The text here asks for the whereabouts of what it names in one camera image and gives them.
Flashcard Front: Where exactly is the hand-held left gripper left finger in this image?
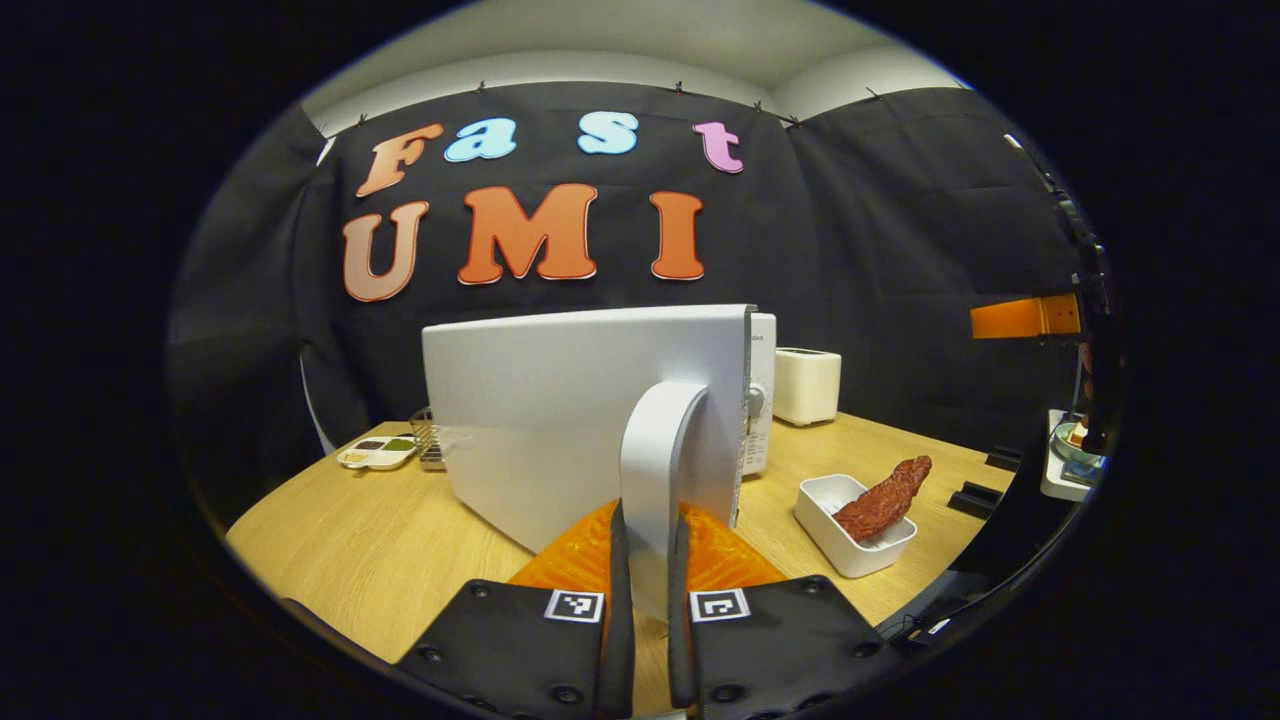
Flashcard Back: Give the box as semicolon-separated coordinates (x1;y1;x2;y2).
395;498;637;720

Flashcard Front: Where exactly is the white microwave oven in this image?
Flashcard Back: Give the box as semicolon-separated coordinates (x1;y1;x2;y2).
421;303;777;623

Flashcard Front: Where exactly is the black backdrop cloth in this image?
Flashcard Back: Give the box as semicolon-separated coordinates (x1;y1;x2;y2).
165;80;1111;531

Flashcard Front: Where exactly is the white rectangular tray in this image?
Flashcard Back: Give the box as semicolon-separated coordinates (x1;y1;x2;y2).
794;473;919;580

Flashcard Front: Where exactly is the red meat slice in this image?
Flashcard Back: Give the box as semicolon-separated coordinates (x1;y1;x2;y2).
833;455;933;544

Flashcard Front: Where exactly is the small white box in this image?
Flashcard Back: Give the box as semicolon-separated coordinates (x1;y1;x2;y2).
1040;408;1106;501

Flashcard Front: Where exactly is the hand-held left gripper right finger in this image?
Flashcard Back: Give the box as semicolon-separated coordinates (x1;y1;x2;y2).
665;503;891;720

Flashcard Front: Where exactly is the white toaster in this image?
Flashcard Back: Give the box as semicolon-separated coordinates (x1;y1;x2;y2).
772;347;843;428

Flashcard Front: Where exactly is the metal wire utensil holder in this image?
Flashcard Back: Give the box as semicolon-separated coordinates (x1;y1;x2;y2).
410;407;448;472

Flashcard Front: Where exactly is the white divided sauce dish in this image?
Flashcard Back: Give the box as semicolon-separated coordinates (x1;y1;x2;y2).
336;436;419;472

